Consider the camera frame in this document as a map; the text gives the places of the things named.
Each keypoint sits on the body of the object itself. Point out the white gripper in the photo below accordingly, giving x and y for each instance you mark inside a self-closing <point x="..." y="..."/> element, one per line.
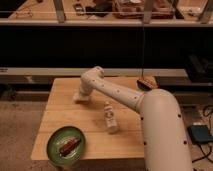
<point x="85" y="89"/>

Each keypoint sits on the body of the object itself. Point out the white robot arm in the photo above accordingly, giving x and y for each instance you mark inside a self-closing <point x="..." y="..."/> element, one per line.
<point x="165" y="142"/>

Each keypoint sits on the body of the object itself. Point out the wooden table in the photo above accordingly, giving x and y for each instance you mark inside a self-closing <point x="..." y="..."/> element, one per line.
<point x="62" y="111"/>

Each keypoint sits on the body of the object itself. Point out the green plate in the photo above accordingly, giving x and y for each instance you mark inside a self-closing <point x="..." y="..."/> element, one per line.
<point x="61" y="137"/>

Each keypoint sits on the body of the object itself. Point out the brown sausage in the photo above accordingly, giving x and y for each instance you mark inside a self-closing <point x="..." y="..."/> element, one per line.
<point x="68" y="147"/>

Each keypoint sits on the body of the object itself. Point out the blue foot pedal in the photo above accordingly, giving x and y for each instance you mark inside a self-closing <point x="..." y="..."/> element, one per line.
<point x="199" y="134"/>

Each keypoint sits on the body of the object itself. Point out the metal shelf rail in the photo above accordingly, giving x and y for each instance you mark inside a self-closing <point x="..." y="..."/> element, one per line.
<point x="107" y="23"/>

